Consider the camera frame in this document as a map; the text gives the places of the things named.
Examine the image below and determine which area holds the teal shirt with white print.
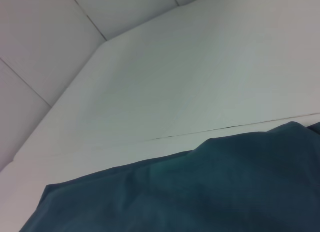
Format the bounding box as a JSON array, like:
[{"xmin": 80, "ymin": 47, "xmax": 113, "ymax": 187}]
[{"xmin": 18, "ymin": 121, "xmax": 320, "ymax": 232}]

